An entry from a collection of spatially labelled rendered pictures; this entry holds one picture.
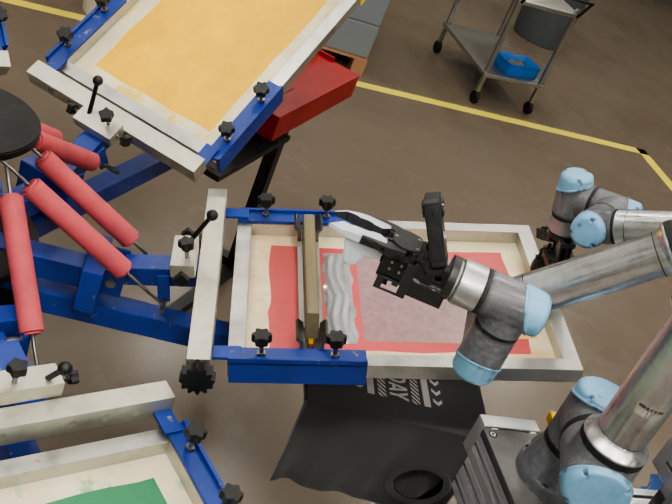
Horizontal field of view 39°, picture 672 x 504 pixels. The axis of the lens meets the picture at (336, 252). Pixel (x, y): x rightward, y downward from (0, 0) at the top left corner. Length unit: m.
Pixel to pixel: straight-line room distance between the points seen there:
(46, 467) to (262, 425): 1.74
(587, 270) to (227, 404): 2.17
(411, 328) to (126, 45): 1.23
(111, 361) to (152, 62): 1.22
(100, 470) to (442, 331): 0.84
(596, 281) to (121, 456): 0.97
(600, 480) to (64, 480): 0.98
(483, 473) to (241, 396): 1.76
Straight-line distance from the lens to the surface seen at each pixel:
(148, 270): 2.26
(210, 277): 2.23
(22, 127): 2.16
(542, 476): 1.83
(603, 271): 1.59
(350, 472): 2.45
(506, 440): 1.92
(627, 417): 1.59
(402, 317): 2.28
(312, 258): 2.27
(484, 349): 1.52
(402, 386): 2.41
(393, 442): 2.36
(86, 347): 3.61
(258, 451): 3.44
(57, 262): 2.29
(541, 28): 8.67
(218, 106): 2.73
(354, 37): 6.42
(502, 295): 1.47
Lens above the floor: 2.41
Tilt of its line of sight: 32 degrees down
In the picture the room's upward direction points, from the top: 23 degrees clockwise
